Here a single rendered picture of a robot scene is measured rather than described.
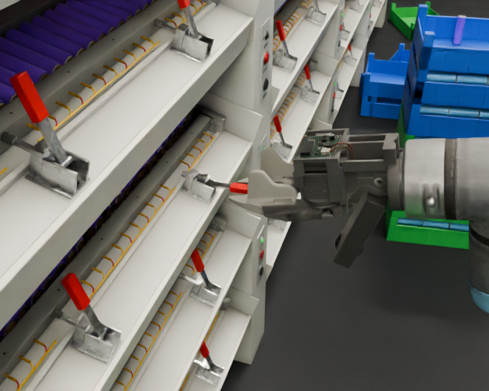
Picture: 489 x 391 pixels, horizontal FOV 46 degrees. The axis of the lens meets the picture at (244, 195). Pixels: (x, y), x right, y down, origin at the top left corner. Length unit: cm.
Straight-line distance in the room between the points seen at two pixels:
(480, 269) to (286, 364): 64
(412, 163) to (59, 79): 36
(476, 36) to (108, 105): 112
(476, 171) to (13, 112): 44
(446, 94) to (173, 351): 84
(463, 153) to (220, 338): 61
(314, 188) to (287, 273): 78
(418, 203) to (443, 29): 91
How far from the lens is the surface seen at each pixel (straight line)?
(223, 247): 97
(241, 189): 73
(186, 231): 71
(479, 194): 64
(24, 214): 44
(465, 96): 136
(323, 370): 125
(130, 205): 69
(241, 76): 85
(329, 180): 65
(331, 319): 135
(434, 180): 63
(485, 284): 72
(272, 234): 130
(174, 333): 84
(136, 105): 56
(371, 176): 67
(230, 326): 111
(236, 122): 88
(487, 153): 64
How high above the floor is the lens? 99
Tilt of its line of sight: 36 degrees down
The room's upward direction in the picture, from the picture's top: straight up
